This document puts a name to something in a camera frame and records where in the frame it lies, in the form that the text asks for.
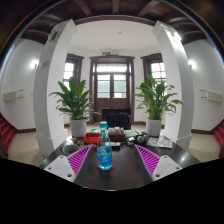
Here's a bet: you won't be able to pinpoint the printed magazine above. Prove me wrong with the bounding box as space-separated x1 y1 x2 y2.
145 136 174 150

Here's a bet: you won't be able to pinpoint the clear bottle with teal cap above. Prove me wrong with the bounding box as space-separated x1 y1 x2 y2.
96 121 113 171

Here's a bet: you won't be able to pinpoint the dark framed window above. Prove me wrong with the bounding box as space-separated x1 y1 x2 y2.
63 53 85 89
141 53 167 84

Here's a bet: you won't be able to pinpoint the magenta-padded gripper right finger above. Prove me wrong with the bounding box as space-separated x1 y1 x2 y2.
133 144 184 183

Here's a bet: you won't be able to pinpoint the red plastic box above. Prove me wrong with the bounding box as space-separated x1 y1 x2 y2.
83 131 101 144

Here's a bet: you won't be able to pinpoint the grey round headphones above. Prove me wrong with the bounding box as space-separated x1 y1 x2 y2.
134 133 150 145

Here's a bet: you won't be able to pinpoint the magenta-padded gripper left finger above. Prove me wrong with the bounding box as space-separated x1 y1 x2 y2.
43 144 94 187

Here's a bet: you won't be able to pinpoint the black chair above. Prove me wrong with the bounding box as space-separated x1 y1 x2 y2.
101 107 132 130

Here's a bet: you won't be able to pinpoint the white wall radiator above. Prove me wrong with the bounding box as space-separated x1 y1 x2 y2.
2 89 25 102
200 89 224 103

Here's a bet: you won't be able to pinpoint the green flat packet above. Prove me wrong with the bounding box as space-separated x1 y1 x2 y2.
123 129 138 138

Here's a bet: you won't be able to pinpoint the leafy plant in white pot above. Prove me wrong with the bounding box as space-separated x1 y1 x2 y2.
49 77 96 138
134 73 184 137

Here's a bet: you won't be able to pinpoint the dark wooden double door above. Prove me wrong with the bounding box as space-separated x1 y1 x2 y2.
89 55 136 122

